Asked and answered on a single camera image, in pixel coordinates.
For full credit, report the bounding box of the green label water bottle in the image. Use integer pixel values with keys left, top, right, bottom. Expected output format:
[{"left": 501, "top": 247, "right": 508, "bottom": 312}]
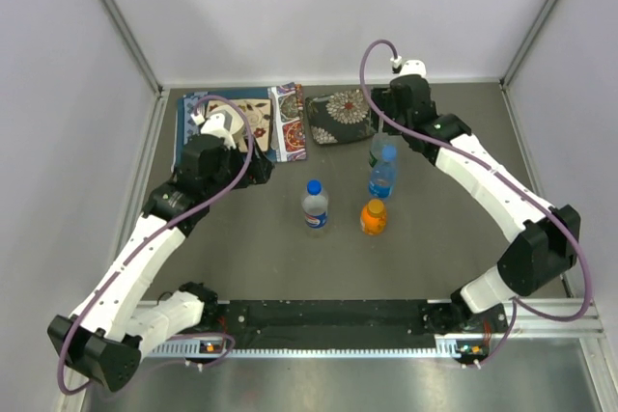
[{"left": 369, "top": 132, "right": 393, "bottom": 168}]

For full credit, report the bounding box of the blue label water bottle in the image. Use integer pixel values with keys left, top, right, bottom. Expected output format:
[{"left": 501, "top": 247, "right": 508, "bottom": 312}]
[{"left": 368, "top": 145, "right": 397, "bottom": 200}]

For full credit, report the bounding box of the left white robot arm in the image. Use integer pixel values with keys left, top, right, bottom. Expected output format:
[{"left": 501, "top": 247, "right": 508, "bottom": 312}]
[{"left": 47, "top": 135, "right": 274, "bottom": 392}]

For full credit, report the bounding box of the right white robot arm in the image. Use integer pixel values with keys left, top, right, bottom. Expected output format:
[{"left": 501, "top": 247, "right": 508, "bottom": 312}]
[{"left": 363, "top": 74, "right": 585, "bottom": 331}]

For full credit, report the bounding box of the red-blue label water bottle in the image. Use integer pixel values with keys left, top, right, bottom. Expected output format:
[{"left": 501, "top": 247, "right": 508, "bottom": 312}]
[{"left": 300, "top": 179, "right": 329, "bottom": 237}]

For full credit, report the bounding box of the orange juice bottle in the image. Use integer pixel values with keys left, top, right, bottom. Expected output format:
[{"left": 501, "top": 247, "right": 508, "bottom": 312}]
[{"left": 360, "top": 198, "right": 387, "bottom": 235}]

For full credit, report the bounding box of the blue patterned placemat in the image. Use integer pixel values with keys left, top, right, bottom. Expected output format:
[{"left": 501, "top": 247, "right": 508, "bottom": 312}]
[{"left": 173, "top": 83, "right": 306, "bottom": 166}]

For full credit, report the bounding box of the beige floral square plate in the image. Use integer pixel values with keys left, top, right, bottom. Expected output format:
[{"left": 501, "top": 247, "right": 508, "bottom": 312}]
[{"left": 233, "top": 98, "right": 273, "bottom": 153}]

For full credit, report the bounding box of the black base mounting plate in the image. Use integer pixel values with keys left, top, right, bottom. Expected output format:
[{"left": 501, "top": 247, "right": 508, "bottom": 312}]
[{"left": 202, "top": 299, "right": 463, "bottom": 350}]

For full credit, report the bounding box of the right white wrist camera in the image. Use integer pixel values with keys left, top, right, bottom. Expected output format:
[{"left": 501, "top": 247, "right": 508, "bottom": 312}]
[{"left": 390, "top": 55, "right": 427, "bottom": 78}]

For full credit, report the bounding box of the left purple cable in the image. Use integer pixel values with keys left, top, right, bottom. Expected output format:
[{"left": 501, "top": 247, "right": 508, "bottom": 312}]
[{"left": 57, "top": 95, "right": 255, "bottom": 395}]

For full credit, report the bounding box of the purple cable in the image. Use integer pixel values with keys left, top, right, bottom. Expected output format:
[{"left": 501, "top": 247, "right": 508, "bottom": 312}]
[
  {"left": 361, "top": 40, "right": 593, "bottom": 369},
  {"left": 57, "top": 95, "right": 255, "bottom": 395}
]

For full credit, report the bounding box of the left aluminium corner post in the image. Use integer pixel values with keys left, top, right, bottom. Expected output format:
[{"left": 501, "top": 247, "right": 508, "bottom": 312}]
[{"left": 99, "top": 0, "right": 163, "bottom": 96}]

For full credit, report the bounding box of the aluminium corner post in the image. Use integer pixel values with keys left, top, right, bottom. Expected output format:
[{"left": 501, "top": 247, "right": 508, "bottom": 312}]
[
  {"left": 499, "top": 0, "right": 560, "bottom": 89},
  {"left": 99, "top": 0, "right": 163, "bottom": 96}
]

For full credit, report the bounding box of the right aluminium corner post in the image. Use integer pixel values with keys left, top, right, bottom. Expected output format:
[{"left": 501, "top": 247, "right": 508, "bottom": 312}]
[{"left": 499, "top": 0, "right": 560, "bottom": 89}]

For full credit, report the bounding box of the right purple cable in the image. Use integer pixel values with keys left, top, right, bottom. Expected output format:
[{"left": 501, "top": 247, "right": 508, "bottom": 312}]
[{"left": 361, "top": 40, "right": 593, "bottom": 369}]

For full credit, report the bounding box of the aluminium slotted rail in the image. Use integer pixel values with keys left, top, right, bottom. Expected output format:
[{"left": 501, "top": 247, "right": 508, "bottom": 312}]
[{"left": 129, "top": 299, "right": 603, "bottom": 364}]

